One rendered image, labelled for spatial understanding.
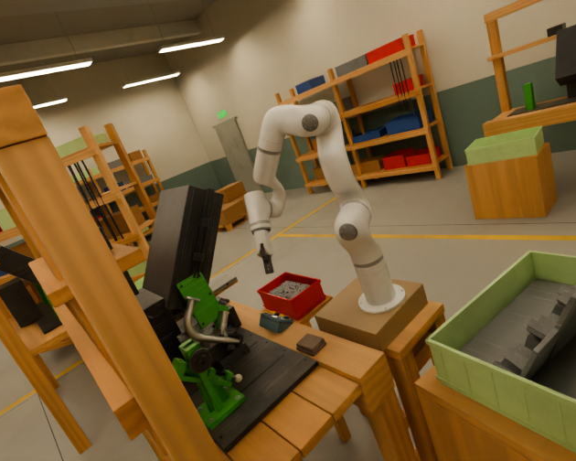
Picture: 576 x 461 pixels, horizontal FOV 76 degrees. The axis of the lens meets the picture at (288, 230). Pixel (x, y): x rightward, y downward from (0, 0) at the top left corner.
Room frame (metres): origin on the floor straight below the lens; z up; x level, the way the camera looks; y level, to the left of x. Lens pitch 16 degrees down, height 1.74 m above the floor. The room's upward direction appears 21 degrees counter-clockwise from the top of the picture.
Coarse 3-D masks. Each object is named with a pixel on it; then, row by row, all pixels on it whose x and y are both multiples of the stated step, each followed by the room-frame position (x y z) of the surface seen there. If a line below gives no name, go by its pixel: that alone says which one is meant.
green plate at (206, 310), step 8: (200, 272) 1.47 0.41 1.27; (184, 280) 1.43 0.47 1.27; (192, 280) 1.44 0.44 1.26; (200, 280) 1.46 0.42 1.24; (184, 288) 1.41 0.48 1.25; (192, 288) 1.43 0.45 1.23; (200, 288) 1.44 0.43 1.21; (208, 288) 1.45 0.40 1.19; (184, 296) 1.40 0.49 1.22; (192, 296) 1.41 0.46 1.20; (200, 296) 1.42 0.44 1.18; (208, 296) 1.44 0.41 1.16; (200, 304) 1.41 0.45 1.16; (208, 304) 1.42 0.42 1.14; (216, 304) 1.43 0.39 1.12; (200, 312) 1.39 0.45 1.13; (208, 312) 1.41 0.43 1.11; (216, 312) 1.42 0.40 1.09; (200, 320) 1.38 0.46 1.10; (208, 320) 1.39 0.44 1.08
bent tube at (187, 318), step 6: (192, 300) 1.37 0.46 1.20; (198, 300) 1.38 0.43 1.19; (192, 306) 1.36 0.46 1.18; (186, 312) 1.35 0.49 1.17; (192, 312) 1.35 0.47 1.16; (186, 318) 1.33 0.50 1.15; (186, 324) 1.32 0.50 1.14; (186, 330) 1.32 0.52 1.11; (192, 330) 1.32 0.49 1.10; (192, 336) 1.31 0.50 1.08; (198, 336) 1.32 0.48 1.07; (204, 336) 1.33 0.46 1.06; (210, 336) 1.34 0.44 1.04; (216, 336) 1.35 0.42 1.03; (210, 342) 1.33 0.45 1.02; (216, 342) 1.33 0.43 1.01; (222, 342) 1.34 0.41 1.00; (228, 342) 1.35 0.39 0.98; (234, 342) 1.35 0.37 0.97
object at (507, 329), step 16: (528, 288) 1.17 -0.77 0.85; (544, 288) 1.14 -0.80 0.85; (512, 304) 1.12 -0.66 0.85; (528, 304) 1.09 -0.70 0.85; (544, 304) 1.06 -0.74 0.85; (496, 320) 1.07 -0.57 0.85; (512, 320) 1.04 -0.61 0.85; (528, 320) 1.01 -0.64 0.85; (480, 336) 1.03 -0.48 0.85; (496, 336) 1.00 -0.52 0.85; (512, 336) 0.97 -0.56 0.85; (464, 352) 0.98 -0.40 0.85; (480, 352) 0.96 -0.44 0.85; (496, 352) 0.93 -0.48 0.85; (560, 352) 0.85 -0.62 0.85; (544, 368) 0.82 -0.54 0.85; (560, 368) 0.80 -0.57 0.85; (544, 384) 0.77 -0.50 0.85; (560, 384) 0.75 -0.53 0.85
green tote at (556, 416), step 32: (544, 256) 1.18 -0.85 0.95; (512, 288) 1.15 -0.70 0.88; (448, 320) 1.01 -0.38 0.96; (480, 320) 1.07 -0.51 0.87; (448, 352) 0.89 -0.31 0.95; (448, 384) 0.93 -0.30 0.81; (480, 384) 0.82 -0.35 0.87; (512, 384) 0.73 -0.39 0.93; (512, 416) 0.75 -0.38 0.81; (544, 416) 0.67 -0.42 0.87
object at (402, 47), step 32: (416, 32) 5.86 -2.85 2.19; (352, 64) 6.39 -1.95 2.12; (384, 64) 5.86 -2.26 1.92; (352, 96) 7.00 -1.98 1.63; (416, 96) 5.60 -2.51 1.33; (384, 128) 6.42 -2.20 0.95; (416, 128) 5.71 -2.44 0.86; (384, 160) 6.31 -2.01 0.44; (416, 160) 5.84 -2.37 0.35; (448, 160) 5.82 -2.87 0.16
